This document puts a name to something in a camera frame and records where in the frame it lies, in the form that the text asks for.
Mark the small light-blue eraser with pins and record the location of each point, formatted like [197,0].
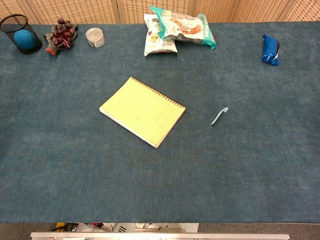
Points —
[218,116]

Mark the yellow spiral notebook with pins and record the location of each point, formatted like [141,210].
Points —
[142,110]

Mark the white snack bag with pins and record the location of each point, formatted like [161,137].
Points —
[156,46]

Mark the teal snack bag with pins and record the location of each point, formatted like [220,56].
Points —
[185,27]

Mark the blue snack packet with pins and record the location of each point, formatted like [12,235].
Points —
[268,50]

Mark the blue felt table cloth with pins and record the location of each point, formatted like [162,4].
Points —
[160,175]

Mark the clear round plastic jar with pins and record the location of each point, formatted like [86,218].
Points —
[95,37]

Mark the dark red artificial grapes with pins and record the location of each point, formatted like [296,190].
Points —
[62,32]

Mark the woven wicker folding screen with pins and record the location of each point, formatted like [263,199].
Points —
[75,10]

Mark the black mesh pen holder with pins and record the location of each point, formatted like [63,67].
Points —
[37,46]

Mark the yellow black tool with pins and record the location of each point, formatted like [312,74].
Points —
[60,227]

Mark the blue textured ball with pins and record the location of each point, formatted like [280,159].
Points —
[24,39]

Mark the aluminium profile rail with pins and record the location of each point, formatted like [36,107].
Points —
[160,236]

